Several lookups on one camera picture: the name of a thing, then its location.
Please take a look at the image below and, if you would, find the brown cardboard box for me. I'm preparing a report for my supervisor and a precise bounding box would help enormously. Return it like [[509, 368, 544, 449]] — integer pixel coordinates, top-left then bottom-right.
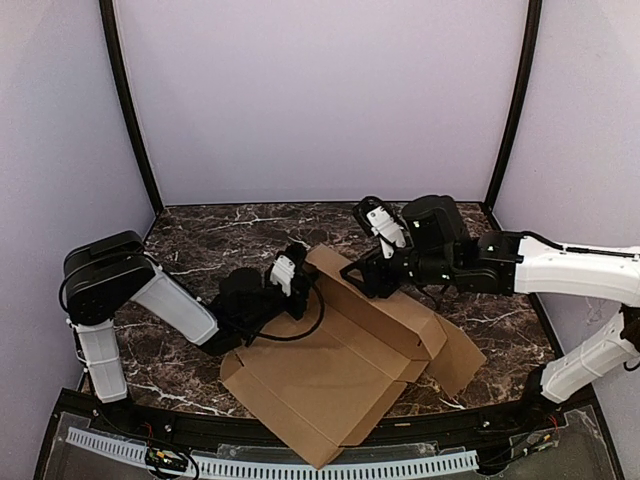
[[220, 245, 486, 469]]

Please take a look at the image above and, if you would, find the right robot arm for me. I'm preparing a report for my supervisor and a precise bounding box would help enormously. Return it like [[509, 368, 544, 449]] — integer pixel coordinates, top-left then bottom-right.
[[340, 195, 639, 405]]

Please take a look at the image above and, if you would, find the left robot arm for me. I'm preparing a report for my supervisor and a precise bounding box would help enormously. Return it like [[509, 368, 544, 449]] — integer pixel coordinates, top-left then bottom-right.
[[58, 231, 321, 403]]

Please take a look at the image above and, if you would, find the small electronics board left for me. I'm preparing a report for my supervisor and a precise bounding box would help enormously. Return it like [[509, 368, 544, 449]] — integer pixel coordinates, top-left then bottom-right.
[[144, 447, 189, 472]]

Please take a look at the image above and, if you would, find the small electronics board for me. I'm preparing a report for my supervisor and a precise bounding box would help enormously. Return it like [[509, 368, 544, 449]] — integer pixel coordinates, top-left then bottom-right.
[[144, 447, 189, 472], [521, 434, 559, 457]]

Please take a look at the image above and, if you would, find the small electronics board right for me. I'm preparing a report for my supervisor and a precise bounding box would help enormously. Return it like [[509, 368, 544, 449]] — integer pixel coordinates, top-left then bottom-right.
[[521, 434, 559, 457]]

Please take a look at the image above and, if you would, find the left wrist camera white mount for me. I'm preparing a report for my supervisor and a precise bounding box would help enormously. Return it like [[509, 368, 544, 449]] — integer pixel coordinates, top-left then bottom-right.
[[269, 254, 296, 297]]

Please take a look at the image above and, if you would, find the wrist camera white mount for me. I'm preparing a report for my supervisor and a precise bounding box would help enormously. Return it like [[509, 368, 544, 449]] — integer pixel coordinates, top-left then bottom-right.
[[352, 196, 406, 260], [269, 254, 296, 297]]

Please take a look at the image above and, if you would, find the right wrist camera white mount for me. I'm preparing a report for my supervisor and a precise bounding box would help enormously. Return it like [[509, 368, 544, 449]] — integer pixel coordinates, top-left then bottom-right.
[[352, 196, 406, 260]]

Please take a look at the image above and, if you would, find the black front rail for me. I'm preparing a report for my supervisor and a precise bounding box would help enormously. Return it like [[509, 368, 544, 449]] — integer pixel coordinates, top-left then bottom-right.
[[52, 387, 607, 451]]

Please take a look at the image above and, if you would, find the white slotted cable duct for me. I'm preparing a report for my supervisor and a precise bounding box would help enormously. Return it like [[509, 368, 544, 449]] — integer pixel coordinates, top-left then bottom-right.
[[65, 427, 479, 479]]

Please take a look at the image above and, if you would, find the right black frame post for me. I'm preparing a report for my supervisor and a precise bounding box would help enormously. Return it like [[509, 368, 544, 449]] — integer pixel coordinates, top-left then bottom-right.
[[484, 0, 543, 211]]

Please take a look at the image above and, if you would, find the black frame post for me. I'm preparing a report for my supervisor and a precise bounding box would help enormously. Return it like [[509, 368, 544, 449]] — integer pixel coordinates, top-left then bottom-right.
[[484, 0, 543, 211], [98, 0, 164, 216]]

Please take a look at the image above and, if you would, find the left black frame post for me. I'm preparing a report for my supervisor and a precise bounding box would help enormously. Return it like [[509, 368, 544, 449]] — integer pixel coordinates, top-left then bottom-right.
[[98, 0, 164, 216]]

